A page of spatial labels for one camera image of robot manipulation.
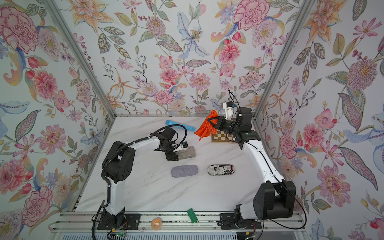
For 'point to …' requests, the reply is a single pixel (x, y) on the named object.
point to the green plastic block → (192, 215)
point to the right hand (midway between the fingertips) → (208, 118)
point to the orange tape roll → (156, 223)
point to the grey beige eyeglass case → (190, 152)
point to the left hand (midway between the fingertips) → (178, 151)
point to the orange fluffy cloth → (207, 129)
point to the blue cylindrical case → (168, 122)
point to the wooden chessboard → (220, 136)
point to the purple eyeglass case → (184, 170)
